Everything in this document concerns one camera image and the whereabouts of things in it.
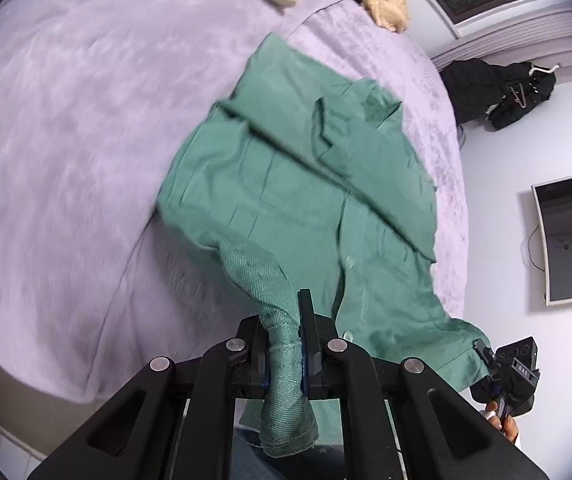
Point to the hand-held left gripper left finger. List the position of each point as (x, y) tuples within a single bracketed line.
[(253, 360)]

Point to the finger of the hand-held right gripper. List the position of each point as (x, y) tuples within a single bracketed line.
[(481, 350)]

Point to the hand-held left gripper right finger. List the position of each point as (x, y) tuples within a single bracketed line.
[(311, 355)]

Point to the green work jacket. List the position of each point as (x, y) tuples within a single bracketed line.
[(291, 200)]

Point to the person's right hand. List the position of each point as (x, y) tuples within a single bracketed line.
[(508, 427)]

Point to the black jacket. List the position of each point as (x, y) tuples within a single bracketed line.
[(475, 90)]

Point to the purple plush blanket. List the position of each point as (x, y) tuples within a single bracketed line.
[(66, 160)]

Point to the pleated curtain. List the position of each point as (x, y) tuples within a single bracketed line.
[(515, 40)]

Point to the curved wall television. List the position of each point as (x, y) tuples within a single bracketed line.
[(570, 240)]

